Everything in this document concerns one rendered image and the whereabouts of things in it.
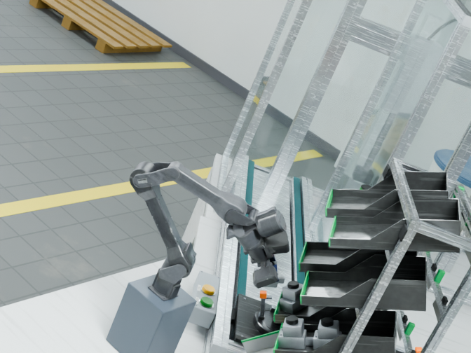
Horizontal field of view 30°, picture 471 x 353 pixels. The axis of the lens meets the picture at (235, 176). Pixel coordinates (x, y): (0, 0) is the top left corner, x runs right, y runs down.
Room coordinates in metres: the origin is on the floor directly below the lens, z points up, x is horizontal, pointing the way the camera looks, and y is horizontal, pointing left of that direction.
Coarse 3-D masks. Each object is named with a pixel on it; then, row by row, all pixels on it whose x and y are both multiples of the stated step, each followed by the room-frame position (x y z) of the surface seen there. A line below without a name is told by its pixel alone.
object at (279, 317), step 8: (280, 296) 2.00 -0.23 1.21; (280, 312) 1.95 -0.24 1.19; (296, 312) 1.96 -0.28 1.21; (304, 312) 1.96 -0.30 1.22; (312, 312) 1.96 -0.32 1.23; (320, 312) 1.90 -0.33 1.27; (328, 312) 1.90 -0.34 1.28; (336, 312) 1.90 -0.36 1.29; (280, 320) 1.91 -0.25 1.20; (304, 320) 1.90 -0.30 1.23; (312, 320) 1.90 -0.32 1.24
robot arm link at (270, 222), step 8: (248, 208) 2.07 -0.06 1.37; (272, 208) 2.04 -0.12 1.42; (232, 216) 2.00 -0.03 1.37; (240, 216) 2.00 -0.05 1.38; (248, 216) 2.03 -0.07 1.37; (256, 216) 2.03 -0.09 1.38; (264, 216) 2.03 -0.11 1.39; (272, 216) 2.02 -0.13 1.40; (280, 216) 2.04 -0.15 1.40; (240, 224) 2.00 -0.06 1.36; (248, 224) 2.00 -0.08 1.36; (256, 224) 2.02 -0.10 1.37; (264, 224) 2.01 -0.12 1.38; (272, 224) 2.01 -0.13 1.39; (280, 224) 2.01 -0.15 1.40; (264, 232) 2.01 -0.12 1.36; (272, 232) 2.01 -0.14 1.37; (280, 232) 2.02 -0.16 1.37
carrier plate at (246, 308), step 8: (240, 296) 2.33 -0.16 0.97; (240, 304) 2.29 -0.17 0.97; (248, 304) 2.31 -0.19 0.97; (256, 304) 2.33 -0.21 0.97; (240, 312) 2.25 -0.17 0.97; (248, 312) 2.26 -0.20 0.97; (240, 320) 2.21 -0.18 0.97; (248, 320) 2.22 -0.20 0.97; (240, 328) 2.16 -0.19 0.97; (248, 328) 2.18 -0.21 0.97; (256, 328) 2.20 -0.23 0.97; (240, 336) 2.13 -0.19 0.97; (248, 336) 2.14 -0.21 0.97
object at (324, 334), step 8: (320, 320) 1.83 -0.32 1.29; (328, 320) 1.82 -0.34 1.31; (336, 320) 1.83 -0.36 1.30; (320, 328) 1.80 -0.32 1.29; (328, 328) 1.80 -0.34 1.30; (336, 328) 1.80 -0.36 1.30; (320, 336) 1.80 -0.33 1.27; (328, 336) 1.79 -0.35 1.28; (336, 336) 1.79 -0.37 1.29; (320, 344) 1.79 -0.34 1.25
